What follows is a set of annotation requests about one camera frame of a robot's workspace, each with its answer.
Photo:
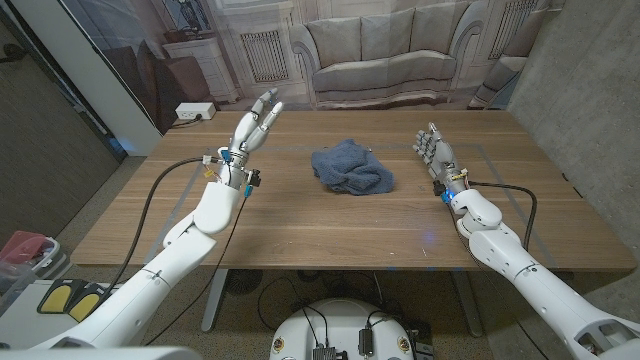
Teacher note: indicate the black round floor fan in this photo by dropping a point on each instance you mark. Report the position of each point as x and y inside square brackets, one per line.
[243, 281]

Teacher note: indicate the grey metal table leg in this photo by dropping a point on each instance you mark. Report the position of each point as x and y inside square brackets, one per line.
[214, 305]
[470, 305]

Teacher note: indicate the black adapter box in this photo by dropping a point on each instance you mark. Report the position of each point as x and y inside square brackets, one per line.
[366, 342]

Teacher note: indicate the printed living room backdrop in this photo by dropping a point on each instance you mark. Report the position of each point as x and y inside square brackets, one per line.
[380, 50]

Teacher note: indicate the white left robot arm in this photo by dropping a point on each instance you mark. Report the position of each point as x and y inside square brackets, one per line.
[145, 295]

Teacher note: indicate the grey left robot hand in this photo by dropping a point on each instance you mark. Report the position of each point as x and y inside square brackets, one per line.
[245, 142]

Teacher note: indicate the white wall pillar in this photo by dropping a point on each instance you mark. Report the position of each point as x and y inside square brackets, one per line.
[100, 85]

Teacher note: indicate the white power strip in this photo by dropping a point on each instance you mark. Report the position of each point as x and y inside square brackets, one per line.
[195, 110]

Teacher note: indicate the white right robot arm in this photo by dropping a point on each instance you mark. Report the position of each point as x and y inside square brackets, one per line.
[540, 290]

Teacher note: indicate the blue crumpled towel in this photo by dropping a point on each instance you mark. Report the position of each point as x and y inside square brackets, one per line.
[350, 170]

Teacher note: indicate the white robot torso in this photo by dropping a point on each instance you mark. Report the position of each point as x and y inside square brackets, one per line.
[340, 325]

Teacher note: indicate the clear plastic bin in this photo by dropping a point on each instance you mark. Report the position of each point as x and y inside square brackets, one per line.
[12, 280]

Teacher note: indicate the small clear bottle white cap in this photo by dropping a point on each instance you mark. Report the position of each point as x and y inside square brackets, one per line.
[222, 150]

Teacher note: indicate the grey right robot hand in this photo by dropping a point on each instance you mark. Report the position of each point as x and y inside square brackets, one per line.
[442, 155]

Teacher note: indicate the red lidded plastic container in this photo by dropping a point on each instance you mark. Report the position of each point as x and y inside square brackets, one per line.
[25, 247]

